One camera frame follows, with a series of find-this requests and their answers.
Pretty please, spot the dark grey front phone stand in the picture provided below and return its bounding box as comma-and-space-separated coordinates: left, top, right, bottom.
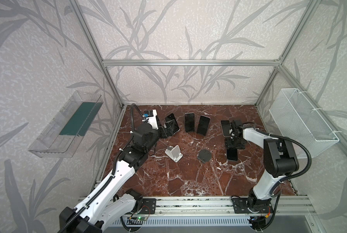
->
197, 149, 212, 163

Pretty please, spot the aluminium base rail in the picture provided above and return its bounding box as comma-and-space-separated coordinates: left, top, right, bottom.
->
71, 196, 317, 217

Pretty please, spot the phone in grey-blue case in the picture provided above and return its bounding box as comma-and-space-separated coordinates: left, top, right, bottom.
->
184, 113, 195, 133

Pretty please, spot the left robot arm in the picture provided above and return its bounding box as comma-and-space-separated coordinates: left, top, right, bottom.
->
59, 120, 179, 233

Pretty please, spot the white-edged phone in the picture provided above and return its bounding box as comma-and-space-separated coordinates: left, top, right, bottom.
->
221, 120, 232, 137

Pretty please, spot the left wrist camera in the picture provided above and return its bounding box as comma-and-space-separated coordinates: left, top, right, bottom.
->
142, 109, 158, 130

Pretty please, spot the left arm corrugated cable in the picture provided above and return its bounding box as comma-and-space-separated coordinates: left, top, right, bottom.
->
58, 103, 146, 233

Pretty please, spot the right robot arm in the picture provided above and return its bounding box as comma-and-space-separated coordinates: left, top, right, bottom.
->
221, 120, 299, 214

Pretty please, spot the clear plastic wall tray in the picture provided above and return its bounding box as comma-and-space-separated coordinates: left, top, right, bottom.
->
29, 91, 104, 158

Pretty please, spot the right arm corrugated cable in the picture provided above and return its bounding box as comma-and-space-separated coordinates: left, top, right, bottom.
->
240, 122, 312, 231

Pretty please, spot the white wire mesh basket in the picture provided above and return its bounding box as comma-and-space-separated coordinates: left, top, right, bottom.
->
269, 88, 339, 158

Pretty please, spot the phone in purple case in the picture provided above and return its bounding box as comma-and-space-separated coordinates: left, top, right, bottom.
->
196, 116, 211, 136

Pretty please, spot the black phone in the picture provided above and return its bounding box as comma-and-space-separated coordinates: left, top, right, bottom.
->
165, 113, 180, 136
226, 148, 238, 161

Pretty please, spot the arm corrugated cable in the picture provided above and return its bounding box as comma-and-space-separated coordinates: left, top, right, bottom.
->
58, 103, 146, 233
240, 122, 312, 231

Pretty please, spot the white front phone stand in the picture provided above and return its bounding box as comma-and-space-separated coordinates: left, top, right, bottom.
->
165, 145, 183, 163

